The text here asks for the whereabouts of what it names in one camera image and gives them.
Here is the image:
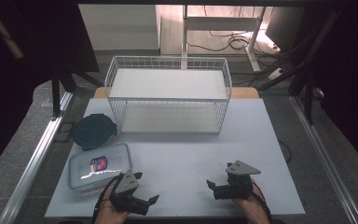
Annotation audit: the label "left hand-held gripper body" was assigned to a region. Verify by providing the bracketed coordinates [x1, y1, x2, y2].
[110, 169, 150, 217]

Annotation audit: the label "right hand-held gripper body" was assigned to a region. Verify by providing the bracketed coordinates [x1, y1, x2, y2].
[213, 160, 262, 201]

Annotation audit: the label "clear rectangular food container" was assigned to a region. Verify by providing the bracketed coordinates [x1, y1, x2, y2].
[68, 142, 134, 192]

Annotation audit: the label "dark round food container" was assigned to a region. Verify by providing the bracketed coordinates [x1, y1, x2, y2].
[72, 113, 118, 151]

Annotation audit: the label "white wire shelf rack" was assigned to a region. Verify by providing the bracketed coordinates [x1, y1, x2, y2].
[104, 55, 233, 135]

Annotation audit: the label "person's right hand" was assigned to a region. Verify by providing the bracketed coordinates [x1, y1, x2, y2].
[232, 178, 270, 224]

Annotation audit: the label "person's left hand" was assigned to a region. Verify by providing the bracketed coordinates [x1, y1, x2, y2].
[94, 186, 129, 224]

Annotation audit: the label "wooden board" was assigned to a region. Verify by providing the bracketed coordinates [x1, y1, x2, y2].
[92, 86, 261, 100]

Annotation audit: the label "white power strip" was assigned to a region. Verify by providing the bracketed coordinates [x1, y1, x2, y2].
[267, 67, 283, 81]

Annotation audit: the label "black metal stand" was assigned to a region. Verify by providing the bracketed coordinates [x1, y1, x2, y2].
[256, 8, 347, 126]
[50, 60, 105, 119]

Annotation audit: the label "white cabinet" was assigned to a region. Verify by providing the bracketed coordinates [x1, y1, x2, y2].
[78, 4, 162, 52]

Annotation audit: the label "left hand-held gripper cable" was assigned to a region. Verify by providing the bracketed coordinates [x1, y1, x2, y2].
[91, 174, 126, 224]

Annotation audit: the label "hand-held gripper cable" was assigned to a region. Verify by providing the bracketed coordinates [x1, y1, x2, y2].
[91, 174, 126, 224]
[250, 181, 273, 224]

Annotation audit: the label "right hand-held gripper cable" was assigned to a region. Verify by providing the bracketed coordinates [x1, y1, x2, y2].
[250, 181, 273, 224]

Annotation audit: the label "thin black cable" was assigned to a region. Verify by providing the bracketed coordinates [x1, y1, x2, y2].
[277, 139, 293, 164]

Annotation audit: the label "aluminium rail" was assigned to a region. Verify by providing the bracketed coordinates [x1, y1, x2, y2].
[290, 94, 358, 224]
[0, 91, 75, 224]

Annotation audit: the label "black floor cables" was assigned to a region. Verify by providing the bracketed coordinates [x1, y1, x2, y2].
[186, 5, 282, 61]

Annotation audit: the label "white desk frame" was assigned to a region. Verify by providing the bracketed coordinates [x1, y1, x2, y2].
[181, 4, 267, 74]

